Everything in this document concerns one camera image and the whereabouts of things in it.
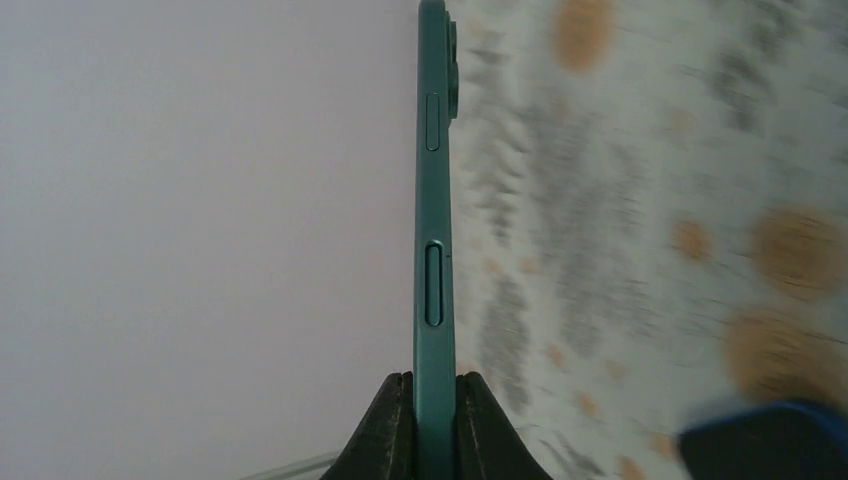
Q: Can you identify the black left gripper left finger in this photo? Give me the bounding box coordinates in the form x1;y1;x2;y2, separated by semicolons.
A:
321;372;416;480

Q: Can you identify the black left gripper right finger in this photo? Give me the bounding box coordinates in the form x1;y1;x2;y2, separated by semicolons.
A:
455;372;551;480

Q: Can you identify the blue phone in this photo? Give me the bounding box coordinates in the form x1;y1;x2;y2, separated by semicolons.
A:
677;399;847;480

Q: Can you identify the floral patterned table mat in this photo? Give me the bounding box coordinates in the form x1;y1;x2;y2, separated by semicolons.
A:
450;1;847;479

